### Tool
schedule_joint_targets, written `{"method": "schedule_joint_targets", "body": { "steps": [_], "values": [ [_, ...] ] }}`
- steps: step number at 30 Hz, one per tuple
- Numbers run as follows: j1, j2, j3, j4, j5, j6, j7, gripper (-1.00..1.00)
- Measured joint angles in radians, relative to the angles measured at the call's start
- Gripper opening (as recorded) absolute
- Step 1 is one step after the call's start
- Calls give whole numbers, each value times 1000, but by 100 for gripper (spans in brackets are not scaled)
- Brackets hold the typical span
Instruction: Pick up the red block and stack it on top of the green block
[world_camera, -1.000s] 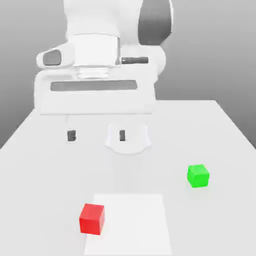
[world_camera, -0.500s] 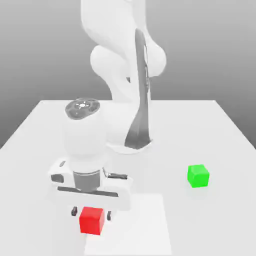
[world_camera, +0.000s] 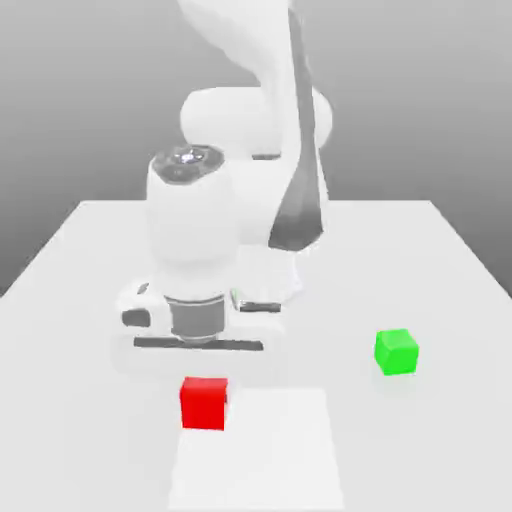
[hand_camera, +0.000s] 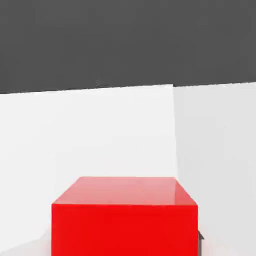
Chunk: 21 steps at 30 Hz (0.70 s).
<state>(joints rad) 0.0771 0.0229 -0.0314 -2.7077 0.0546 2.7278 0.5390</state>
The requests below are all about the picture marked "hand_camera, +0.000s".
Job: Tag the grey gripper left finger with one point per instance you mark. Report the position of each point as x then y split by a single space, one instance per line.
38 247

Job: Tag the small red cube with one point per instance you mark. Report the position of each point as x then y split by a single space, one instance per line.
124 228

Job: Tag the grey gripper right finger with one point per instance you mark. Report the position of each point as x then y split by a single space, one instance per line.
200 243

